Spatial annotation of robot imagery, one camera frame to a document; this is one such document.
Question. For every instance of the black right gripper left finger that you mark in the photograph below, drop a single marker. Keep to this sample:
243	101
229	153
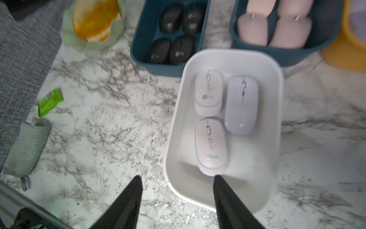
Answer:
124	212

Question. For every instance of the black mouse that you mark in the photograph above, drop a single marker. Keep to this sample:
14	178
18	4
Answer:
193	18
181	49
171	18
159	51

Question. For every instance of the green packet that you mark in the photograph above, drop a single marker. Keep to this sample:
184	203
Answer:
49	102

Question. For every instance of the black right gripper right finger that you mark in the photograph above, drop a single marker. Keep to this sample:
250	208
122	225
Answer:
231	212

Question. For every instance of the purple mouse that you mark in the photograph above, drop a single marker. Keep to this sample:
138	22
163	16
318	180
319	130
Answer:
358	18

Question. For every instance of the peach pink mouse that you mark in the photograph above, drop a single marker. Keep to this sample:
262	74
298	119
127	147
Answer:
262	7

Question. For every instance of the pink mouse top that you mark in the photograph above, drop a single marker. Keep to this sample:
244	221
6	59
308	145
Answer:
294	8

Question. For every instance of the green cloth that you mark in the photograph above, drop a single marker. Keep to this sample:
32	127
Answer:
26	151

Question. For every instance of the white storage box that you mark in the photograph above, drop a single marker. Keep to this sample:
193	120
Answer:
252	163

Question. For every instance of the green wavy plate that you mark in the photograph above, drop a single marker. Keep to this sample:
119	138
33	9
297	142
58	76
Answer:
71	39

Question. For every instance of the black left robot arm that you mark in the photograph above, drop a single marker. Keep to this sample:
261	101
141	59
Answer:
28	219

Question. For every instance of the white mouse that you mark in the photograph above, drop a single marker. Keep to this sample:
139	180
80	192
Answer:
211	147
208	93
242	101

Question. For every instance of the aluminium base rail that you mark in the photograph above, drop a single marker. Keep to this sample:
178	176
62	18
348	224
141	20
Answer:
12	201

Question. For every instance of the yellow storage box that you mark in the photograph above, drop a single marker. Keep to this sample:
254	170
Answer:
346	51

